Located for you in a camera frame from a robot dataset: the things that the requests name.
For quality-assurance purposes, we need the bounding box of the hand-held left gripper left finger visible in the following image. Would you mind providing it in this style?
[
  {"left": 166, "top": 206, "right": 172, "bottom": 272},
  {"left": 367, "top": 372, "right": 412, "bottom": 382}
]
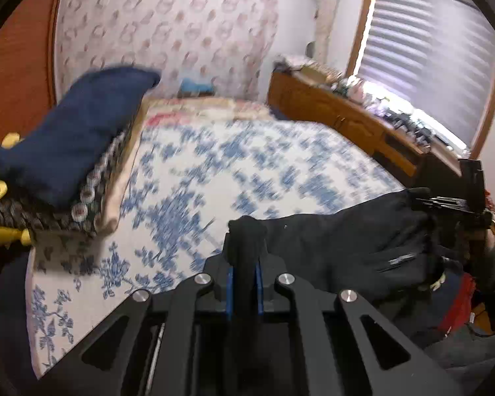
[{"left": 39, "top": 251, "right": 236, "bottom": 396}]

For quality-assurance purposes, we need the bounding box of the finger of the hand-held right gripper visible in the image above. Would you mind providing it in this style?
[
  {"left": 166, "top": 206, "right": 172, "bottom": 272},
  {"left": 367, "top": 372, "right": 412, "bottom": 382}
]
[
  {"left": 410, "top": 195, "right": 463, "bottom": 208},
  {"left": 412, "top": 206, "right": 465, "bottom": 220}
]

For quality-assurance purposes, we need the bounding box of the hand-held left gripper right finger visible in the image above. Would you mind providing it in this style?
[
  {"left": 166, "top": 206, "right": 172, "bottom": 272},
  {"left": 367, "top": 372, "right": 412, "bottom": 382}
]
[{"left": 256, "top": 253, "right": 465, "bottom": 396}]

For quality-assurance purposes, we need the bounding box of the black printed T-shirt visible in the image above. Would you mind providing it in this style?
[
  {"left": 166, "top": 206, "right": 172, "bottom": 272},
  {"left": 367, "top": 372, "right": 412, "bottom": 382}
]
[{"left": 227, "top": 187, "right": 446, "bottom": 339}]

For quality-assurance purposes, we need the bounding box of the person's right hand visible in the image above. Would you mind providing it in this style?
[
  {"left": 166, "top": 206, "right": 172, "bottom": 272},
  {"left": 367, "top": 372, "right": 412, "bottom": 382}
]
[{"left": 462, "top": 225, "right": 495, "bottom": 273}]

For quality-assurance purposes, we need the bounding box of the blue floral bed sheet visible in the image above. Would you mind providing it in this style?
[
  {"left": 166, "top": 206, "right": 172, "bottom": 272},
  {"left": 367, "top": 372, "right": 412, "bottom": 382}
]
[{"left": 27, "top": 121, "right": 409, "bottom": 380}]

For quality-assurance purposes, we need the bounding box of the person's clothed body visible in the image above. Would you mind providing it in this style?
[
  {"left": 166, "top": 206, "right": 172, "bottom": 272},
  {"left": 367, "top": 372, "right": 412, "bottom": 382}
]
[{"left": 396, "top": 272, "right": 495, "bottom": 396}]

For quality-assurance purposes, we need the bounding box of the wooden cabinet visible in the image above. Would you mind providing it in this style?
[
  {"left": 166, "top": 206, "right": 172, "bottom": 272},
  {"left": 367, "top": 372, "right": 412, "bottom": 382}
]
[{"left": 268, "top": 70, "right": 467, "bottom": 186}]

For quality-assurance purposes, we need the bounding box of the cream folded quilt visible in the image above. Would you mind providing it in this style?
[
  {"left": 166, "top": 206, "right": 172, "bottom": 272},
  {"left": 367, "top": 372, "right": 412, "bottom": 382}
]
[{"left": 95, "top": 103, "right": 149, "bottom": 238}]

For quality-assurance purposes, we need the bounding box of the grey striped window blind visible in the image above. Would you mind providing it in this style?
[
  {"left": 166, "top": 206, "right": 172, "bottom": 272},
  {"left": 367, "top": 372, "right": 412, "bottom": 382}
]
[{"left": 357, "top": 0, "right": 495, "bottom": 145}]

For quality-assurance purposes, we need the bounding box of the dark circle-patterned folded cloth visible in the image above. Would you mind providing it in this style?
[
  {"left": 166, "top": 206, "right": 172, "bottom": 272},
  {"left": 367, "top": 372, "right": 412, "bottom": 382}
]
[{"left": 0, "top": 128, "right": 135, "bottom": 240}]

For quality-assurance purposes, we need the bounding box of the teal item on box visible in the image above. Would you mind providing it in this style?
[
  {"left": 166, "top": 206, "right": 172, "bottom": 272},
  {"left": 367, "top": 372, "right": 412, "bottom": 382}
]
[{"left": 177, "top": 78, "right": 215, "bottom": 96}]

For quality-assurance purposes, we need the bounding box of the beige tied curtain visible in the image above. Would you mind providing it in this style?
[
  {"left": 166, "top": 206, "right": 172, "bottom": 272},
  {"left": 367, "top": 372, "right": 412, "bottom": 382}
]
[{"left": 313, "top": 0, "right": 347, "bottom": 60}]

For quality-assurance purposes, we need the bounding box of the navy folded cloth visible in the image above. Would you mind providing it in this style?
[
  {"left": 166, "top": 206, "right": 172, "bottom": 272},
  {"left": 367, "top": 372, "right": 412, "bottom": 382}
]
[{"left": 0, "top": 65, "right": 161, "bottom": 211}]

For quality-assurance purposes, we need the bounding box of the sheer circle-patterned curtain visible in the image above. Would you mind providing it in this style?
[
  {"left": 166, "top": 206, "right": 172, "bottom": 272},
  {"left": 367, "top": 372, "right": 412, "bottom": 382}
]
[{"left": 53, "top": 0, "right": 318, "bottom": 102}]

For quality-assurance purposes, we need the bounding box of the wooden louvered wardrobe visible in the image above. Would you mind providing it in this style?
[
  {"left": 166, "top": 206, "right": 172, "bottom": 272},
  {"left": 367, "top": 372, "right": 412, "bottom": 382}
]
[{"left": 0, "top": 0, "right": 71, "bottom": 281}]

